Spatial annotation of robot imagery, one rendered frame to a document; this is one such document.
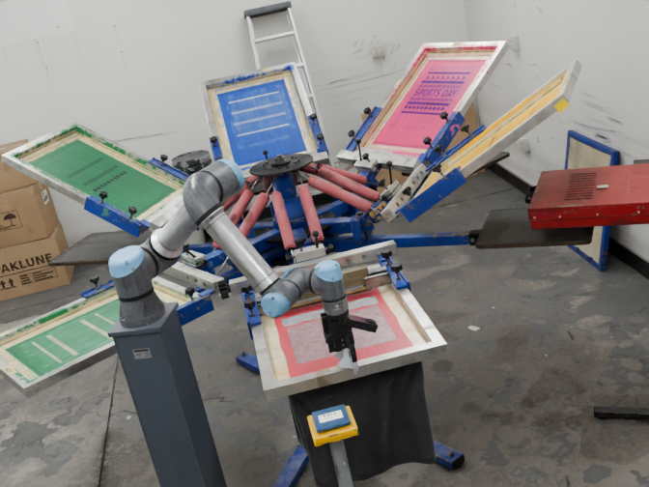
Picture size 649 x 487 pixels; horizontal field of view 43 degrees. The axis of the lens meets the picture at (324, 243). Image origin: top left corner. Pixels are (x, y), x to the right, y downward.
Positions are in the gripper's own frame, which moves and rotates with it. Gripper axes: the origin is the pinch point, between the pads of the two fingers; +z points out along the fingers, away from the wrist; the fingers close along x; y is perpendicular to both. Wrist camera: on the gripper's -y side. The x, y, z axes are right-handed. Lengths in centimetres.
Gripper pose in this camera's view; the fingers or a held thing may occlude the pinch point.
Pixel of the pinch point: (355, 366)
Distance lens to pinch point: 260.7
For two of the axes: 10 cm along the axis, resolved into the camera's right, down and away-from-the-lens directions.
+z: 1.9, 9.2, 3.3
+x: 1.6, 3.0, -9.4
